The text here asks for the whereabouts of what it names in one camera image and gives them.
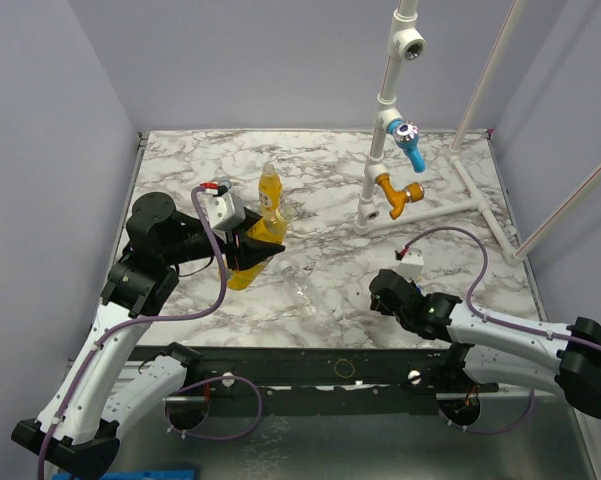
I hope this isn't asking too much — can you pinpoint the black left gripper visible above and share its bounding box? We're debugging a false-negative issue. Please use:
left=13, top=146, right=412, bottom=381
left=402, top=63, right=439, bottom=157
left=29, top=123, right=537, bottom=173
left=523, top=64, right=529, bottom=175
left=164, top=205, right=286, bottom=269

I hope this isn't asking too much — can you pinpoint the yellow bottle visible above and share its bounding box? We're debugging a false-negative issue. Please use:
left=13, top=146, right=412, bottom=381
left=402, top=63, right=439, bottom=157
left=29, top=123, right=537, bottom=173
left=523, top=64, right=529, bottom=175
left=258, top=162, right=283, bottom=217
left=227, top=204, right=296, bottom=291

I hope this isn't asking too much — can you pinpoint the small clear bottle white cap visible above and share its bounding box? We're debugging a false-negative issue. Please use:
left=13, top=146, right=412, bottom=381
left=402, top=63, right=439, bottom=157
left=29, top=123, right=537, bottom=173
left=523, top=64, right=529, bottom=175
left=278, top=260, right=338, bottom=336

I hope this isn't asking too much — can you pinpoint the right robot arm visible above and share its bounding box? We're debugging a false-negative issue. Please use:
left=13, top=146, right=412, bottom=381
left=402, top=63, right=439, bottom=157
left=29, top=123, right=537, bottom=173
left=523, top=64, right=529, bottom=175
left=369, top=269, right=601, bottom=420

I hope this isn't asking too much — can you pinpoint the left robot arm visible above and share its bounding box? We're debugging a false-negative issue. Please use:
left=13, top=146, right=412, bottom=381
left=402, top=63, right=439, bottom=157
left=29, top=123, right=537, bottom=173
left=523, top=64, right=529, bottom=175
left=11, top=184, right=285, bottom=479

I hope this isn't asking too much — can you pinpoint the orange plastic faucet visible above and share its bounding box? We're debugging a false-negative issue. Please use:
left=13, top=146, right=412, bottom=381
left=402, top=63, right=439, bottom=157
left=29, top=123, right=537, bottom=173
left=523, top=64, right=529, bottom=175
left=375, top=173, right=425, bottom=220

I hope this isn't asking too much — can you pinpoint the blue plastic faucet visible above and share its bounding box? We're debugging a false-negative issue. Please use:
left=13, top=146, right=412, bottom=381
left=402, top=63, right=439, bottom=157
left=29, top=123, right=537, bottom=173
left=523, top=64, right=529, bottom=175
left=387, top=118, right=426, bottom=173

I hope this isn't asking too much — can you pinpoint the blue tray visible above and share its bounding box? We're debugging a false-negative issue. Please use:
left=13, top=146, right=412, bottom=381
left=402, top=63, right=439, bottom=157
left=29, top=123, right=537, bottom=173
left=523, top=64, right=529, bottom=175
left=52, top=467, right=201, bottom=480

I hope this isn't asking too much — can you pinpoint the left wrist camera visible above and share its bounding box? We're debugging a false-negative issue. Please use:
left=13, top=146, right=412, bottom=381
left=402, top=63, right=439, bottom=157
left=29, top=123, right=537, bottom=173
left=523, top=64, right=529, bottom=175
left=203, top=178, right=246, bottom=232

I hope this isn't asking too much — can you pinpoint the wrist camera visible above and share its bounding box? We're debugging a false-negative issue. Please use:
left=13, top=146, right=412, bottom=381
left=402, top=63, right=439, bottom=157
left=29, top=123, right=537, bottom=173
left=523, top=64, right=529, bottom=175
left=203, top=178, right=246, bottom=232
left=394, top=247, right=424, bottom=283

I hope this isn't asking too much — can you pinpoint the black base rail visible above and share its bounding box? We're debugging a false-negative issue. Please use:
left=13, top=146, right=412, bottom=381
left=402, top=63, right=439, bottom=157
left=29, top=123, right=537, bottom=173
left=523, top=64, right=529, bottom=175
left=124, top=342, right=501, bottom=416

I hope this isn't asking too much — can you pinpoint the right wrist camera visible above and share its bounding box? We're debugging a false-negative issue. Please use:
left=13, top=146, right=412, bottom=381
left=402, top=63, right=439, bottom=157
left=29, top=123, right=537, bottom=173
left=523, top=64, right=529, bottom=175
left=394, top=247, right=424, bottom=283

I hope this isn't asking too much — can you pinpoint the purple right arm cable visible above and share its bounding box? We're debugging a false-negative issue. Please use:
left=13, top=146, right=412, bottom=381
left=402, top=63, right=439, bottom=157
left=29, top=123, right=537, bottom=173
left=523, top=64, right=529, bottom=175
left=399, top=225, right=601, bottom=435

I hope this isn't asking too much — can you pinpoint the white PVC pipe frame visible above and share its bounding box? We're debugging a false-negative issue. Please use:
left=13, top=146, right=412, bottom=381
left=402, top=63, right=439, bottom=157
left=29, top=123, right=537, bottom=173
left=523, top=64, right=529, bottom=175
left=352, top=0, right=601, bottom=261

